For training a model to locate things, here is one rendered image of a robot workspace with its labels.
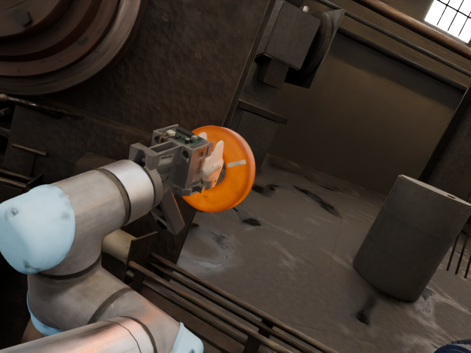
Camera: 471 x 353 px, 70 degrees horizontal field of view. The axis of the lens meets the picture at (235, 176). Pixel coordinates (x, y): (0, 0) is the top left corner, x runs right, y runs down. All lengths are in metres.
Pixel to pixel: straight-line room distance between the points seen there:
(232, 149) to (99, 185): 0.26
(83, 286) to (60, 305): 0.03
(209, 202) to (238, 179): 0.07
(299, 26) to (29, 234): 4.81
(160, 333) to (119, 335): 0.06
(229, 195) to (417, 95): 7.90
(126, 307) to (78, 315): 0.05
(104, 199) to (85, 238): 0.04
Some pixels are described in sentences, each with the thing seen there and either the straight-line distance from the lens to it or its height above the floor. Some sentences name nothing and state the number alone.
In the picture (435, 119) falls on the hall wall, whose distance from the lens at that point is 8.75.
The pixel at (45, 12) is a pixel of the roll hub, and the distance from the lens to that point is 0.66.
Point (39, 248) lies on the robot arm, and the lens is 0.35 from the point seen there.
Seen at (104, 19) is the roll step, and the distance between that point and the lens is 0.70.
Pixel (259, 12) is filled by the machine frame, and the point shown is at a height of 1.23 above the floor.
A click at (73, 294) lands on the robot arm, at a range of 0.41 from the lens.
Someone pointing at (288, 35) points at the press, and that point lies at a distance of 4.95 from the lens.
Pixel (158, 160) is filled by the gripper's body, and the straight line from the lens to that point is 0.43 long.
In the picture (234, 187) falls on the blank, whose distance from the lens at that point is 0.57.
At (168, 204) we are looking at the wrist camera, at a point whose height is 0.87.
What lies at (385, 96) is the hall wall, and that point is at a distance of 7.97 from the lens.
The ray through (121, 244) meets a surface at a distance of 0.72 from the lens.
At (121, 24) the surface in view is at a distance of 0.71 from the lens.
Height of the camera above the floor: 1.06
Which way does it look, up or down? 14 degrees down
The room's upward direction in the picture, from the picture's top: 22 degrees clockwise
